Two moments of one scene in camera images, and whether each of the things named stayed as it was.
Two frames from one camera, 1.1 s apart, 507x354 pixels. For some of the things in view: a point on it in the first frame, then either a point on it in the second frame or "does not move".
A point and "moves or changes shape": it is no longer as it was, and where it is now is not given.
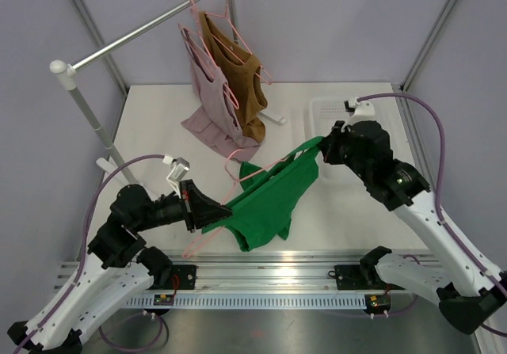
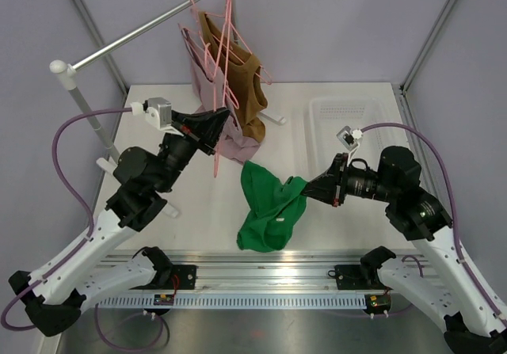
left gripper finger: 204,209 → 208,125
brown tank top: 242,74 does not move
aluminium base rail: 251,270 does not move
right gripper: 331,143 → 328,187
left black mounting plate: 186,275 does not move
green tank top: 270,197 moves or changes shape
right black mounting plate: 361,277 does not move
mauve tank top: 214,119 does not move
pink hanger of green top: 228,194 → 219,91
